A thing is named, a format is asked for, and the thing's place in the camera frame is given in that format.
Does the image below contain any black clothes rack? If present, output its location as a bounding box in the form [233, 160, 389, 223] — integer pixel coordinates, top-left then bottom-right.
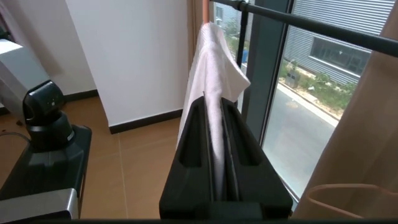
[211, 0, 398, 68]

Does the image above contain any white printed t-shirt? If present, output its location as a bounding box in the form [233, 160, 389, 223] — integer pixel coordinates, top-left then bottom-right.
[176, 22, 251, 200]

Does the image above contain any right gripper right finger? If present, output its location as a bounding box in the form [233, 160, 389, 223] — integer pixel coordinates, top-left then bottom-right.
[221, 98, 294, 218]

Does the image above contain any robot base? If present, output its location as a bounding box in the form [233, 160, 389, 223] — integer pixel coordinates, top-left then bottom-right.
[0, 124, 93, 223]

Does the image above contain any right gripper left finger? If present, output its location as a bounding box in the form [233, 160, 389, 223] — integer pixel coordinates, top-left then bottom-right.
[159, 95, 215, 218]

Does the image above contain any window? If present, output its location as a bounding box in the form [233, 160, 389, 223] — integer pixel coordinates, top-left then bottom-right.
[213, 0, 396, 212]

